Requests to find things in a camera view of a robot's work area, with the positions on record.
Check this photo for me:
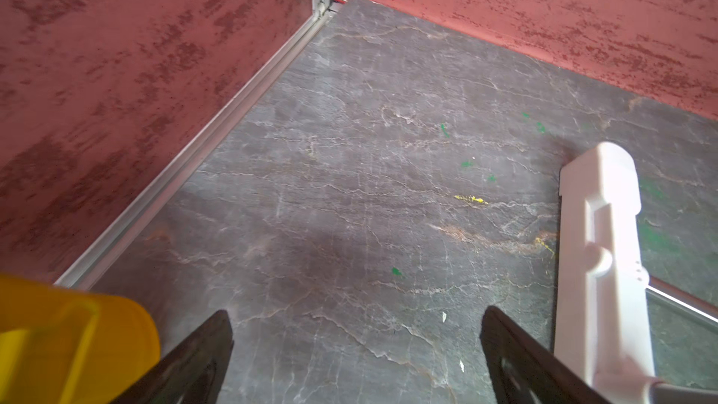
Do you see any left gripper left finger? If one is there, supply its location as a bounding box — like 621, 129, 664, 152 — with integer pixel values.
113, 310, 234, 403

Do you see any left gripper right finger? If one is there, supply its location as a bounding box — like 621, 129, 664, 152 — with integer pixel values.
480, 306, 607, 403

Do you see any clothes rack with steel bars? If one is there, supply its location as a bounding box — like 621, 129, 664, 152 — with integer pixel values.
553, 141, 717, 403

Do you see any yellow cup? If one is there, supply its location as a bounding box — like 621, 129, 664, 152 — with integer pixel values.
1, 275, 161, 403

